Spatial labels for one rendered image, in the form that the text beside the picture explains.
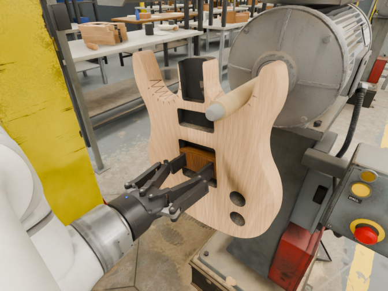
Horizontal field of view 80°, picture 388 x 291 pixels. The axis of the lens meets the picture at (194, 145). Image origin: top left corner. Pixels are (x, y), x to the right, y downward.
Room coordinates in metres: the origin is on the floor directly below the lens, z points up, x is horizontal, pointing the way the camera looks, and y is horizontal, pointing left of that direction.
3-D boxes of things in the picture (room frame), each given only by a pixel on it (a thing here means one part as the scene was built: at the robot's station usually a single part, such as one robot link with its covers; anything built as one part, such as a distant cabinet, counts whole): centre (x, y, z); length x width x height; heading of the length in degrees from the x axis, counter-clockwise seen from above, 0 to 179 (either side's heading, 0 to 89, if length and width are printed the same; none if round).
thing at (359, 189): (0.34, -0.34, 1.07); 0.03 x 0.01 x 0.03; 51
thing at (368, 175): (0.33, -0.33, 1.11); 0.03 x 0.01 x 0.03; 51
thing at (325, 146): (0.56, -0.38, 1.02); 0.13 x 0.04 x 0.04; 141
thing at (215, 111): (0.31, -0.03, 1.25); 0.02 x 0.02 x 0.02; 51
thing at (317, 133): (0.69, -0.33, 1.11); 0.36 x 0.24 x 0.04; 141
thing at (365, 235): (0.30, -0.37, 0.98); 0.04 x 0.04 x 0.04; 51
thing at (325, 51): (0.63, -0.29, 1.25); 0.41 x 0.27 x 0.26; 141
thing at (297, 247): (0.59, -0.46, 0.49); 0.25 x 0.12 x 0.37; 141
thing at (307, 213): (0.59, -0.45, 0.93); 0.15 x 0.10 x 0.55; 141
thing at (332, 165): (0.45, -0.38, 1.02); 0.19 x 0.04 x 0.04; 51
